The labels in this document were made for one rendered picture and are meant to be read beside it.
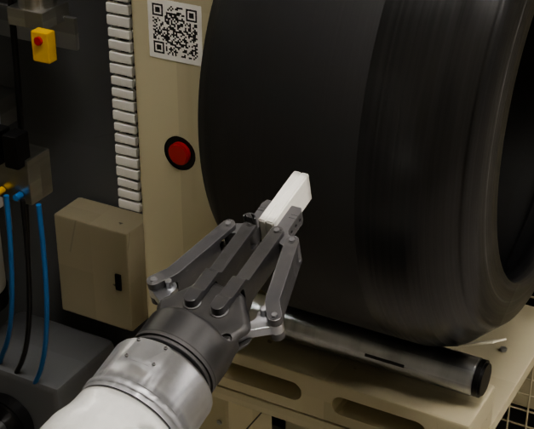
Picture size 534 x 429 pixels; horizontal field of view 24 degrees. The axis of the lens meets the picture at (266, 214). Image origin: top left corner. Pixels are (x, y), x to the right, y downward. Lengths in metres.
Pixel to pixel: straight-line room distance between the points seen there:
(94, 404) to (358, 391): 0.60
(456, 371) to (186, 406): 0.55
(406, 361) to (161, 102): 0.44
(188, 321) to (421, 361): 0.52
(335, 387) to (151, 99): 0.42
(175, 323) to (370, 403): 0.54
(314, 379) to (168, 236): 0.29
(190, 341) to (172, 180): 0.64
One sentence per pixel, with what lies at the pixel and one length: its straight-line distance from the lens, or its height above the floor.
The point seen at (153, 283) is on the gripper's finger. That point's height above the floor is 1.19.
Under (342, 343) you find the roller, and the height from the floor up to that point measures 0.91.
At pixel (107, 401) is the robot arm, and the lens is 0.91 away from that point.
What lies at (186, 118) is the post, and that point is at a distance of 1.52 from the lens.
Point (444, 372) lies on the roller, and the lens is 1.42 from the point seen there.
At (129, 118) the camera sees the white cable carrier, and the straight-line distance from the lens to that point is 1.59.
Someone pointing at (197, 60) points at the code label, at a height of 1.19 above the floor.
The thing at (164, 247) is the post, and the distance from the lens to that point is 1.63.
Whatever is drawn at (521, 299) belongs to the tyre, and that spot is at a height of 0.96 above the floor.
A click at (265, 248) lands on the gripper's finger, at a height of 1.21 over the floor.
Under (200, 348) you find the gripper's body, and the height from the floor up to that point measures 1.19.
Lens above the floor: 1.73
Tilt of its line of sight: 28 degrees down
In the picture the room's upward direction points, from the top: straight up
